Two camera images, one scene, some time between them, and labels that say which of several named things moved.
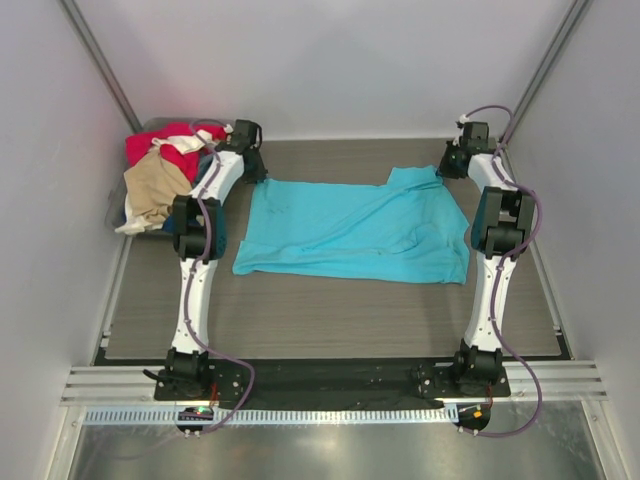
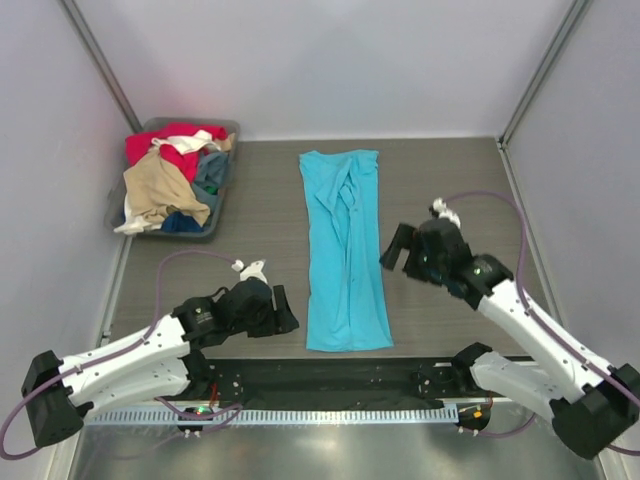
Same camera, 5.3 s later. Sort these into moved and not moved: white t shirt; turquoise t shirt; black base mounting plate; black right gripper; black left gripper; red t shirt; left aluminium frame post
Moved: black right gripper; black left gripper; turquoise t shirt
Not moved: left aluminium frame post; white t shirt; black base mounting plate; red t shirt
